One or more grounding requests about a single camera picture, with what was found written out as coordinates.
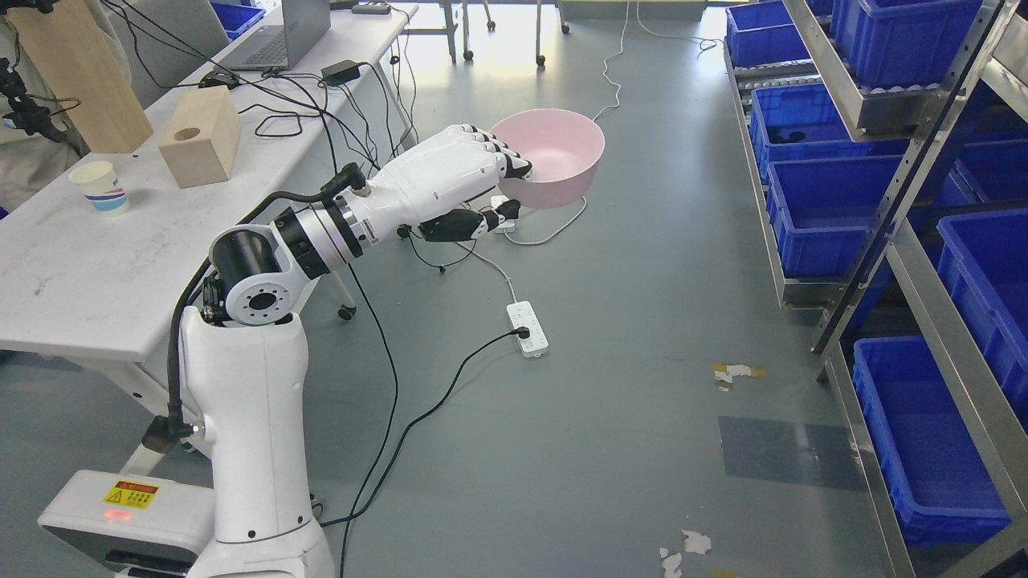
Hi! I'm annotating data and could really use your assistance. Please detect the wooden block with hole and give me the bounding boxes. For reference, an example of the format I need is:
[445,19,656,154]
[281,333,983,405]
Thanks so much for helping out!
[159,87,241,188]

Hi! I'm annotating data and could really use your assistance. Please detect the white power strip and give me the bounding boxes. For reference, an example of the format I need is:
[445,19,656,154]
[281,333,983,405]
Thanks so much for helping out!
[506,300,549,358]

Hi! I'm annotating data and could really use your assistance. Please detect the paper cup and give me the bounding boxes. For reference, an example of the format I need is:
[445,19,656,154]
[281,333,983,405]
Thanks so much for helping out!
[69,161,131,218]

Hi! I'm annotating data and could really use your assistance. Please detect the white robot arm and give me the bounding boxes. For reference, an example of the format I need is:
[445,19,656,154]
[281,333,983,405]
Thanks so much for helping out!
[168,162,369,577]

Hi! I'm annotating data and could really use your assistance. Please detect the black power adapter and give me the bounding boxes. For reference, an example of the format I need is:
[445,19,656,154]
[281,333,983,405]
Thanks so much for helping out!
[320,59,362,87]

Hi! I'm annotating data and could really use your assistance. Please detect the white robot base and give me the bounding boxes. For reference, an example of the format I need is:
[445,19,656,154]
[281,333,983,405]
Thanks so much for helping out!
[38,470,215,577]

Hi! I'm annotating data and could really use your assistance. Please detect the tall wooden block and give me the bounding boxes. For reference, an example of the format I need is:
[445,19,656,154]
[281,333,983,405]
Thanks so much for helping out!
[8,1,152,153]

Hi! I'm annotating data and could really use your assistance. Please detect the grey laptop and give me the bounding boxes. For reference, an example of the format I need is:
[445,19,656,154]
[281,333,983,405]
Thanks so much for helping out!
[219,1,331,71]

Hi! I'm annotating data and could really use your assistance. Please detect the white table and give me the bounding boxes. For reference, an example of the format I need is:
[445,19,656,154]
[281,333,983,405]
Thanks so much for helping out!
[0,2,420,378]

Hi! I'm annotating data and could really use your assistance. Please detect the pink plastic bowl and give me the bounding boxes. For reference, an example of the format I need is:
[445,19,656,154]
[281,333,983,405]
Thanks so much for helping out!
[491,108,605,209]

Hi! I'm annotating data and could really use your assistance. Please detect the steel shelf rack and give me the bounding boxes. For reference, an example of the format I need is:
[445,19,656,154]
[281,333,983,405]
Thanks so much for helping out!
[724,1,1026,577]

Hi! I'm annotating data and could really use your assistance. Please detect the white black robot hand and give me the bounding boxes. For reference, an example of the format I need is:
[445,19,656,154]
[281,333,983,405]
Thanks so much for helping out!
[341,124,533,242]

